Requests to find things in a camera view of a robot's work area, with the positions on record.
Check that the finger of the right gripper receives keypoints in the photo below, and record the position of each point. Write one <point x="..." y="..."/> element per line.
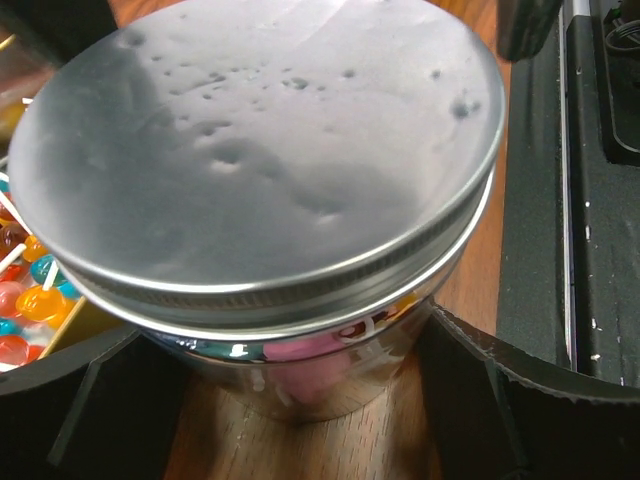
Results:
<point x="523" y="27"/>

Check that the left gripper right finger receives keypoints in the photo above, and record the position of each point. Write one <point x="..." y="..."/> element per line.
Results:
<point x="497" y="412"/>

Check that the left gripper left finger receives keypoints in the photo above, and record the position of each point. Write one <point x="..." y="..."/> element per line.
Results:
<point x="104" y="408"/>

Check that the clear glass jar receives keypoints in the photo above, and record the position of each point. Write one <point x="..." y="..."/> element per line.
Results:
<point x="300" y="370"/>

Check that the silver jar lid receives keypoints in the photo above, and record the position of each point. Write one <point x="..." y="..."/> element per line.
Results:
<point x="120" y="142"/>

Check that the tin of lollipops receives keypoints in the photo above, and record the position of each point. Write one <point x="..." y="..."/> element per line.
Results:
<point x="42" y="312"/>

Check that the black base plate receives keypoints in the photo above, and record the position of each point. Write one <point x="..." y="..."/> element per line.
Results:
<point x="569" y="286"/>

